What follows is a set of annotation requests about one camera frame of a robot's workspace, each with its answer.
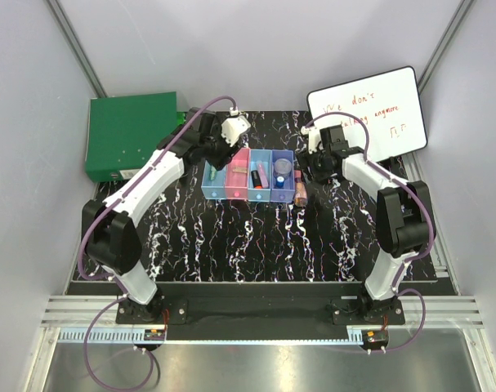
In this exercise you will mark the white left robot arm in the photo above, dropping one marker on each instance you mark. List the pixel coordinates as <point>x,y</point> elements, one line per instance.
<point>109,228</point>

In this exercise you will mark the sky blue drawer bin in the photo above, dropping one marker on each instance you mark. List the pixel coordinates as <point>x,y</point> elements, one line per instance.
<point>259,195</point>

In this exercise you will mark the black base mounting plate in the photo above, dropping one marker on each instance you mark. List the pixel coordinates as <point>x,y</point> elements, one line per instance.
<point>256,311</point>

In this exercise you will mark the purple drawer bin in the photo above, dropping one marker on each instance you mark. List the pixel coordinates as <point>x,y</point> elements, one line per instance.
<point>286,194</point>

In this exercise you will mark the clear jar of bands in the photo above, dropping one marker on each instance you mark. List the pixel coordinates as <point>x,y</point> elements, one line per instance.
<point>282,167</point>

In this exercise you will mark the white dry-erase board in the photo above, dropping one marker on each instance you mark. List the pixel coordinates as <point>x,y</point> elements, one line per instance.
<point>383,109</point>

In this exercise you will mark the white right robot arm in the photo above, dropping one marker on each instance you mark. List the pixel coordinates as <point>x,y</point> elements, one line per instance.
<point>403,221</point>

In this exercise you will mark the green ring binder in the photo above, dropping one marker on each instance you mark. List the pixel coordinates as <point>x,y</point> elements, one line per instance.
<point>124,131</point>

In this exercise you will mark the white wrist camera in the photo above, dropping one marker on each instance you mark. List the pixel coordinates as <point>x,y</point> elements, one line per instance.
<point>234,126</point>
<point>314,142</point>

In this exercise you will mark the lilac highlighter pen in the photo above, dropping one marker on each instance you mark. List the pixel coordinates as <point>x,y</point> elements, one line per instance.
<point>262,170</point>

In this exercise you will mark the colourful pink-capped tube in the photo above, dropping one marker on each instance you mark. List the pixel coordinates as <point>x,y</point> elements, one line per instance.
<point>300,196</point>

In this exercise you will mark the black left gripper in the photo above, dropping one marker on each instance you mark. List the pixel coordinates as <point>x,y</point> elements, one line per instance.
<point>225,157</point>

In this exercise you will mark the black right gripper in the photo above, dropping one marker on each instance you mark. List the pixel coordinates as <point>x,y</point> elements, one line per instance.
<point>306,160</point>

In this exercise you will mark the pink drawer bin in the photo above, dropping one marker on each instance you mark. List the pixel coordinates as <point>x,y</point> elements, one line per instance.
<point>237,183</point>

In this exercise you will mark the aluminium front rail frame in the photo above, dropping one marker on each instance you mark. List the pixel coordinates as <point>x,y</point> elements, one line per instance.
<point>442,346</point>

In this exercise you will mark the green transparent highlighter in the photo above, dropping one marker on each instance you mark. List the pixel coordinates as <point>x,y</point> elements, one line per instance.
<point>212,175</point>

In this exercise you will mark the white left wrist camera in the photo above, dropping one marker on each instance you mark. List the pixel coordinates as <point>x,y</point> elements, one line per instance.
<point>234,126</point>

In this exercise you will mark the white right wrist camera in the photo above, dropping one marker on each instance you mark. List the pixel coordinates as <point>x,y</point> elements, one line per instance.
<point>314,142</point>

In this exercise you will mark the black marble pattern mat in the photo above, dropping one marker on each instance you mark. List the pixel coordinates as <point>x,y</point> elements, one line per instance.
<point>187,238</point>

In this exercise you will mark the blue and grey bottle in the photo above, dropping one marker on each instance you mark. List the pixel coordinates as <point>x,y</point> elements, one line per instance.
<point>279,182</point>

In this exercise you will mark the black orange-capped marker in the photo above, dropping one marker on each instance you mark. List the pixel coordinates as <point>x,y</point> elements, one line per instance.
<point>256,180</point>

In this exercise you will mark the light blue drawer bin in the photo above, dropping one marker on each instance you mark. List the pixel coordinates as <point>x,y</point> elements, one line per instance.
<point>214,190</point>

